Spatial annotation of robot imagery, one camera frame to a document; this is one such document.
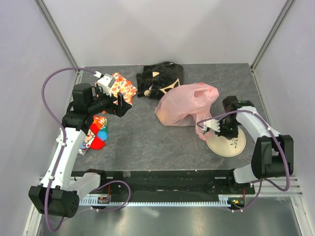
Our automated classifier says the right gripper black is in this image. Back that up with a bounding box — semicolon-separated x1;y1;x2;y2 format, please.
215;118;239;140

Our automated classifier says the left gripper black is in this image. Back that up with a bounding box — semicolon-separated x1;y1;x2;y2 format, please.
88;86;131;118

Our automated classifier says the beige blue ceramic plate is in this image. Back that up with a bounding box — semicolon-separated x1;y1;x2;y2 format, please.
206;127;246;157

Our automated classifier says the pink plastic bag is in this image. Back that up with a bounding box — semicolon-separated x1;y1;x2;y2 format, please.
155;83;219;141

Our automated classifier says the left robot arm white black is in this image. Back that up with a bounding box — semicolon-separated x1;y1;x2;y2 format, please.
28;83;132;218

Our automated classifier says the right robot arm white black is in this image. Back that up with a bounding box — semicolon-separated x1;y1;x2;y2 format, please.
215;96;294;194

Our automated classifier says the orange floral cloth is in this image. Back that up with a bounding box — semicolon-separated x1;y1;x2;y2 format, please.
98;72;137;105

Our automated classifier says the colourful cartoon cloth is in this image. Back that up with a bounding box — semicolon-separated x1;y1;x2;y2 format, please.
78;115;108;155

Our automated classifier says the black beige plush cloth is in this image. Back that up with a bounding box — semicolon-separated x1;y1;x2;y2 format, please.
136;61;184;100

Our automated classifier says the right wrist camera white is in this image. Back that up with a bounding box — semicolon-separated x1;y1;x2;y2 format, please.
202;119;221;134

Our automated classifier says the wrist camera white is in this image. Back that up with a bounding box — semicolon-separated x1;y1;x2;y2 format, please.
94;71;115;97
202;119;221;134

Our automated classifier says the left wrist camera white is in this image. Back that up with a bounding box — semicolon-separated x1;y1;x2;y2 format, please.
94;71;115;97

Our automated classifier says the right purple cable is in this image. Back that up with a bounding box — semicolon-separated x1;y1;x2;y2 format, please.
196;110;289;213

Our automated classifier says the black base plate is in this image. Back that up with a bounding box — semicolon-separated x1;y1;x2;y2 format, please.
71;169;255;195

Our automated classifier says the grey slotted cable duct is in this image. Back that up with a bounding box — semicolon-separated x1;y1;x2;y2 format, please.
79;195;244;207

